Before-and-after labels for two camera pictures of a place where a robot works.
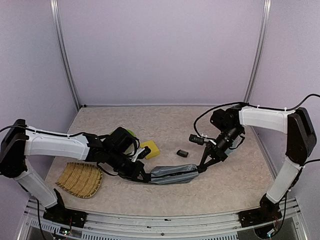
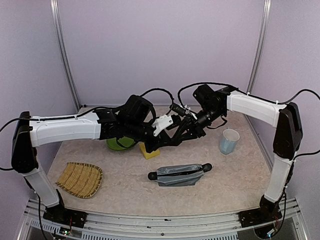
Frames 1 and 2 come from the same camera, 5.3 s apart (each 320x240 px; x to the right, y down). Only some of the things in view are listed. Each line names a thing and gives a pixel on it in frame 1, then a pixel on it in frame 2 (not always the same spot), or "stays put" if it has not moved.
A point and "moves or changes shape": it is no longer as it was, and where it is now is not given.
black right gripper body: [221, 153] to [198, 127]
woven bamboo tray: [83, 180] stays put
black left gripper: [138, 167] to [163, 140]
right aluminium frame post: [259, 51] stays put
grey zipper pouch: [173, 174] moves or changes shape
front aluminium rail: [212, 226] stays put
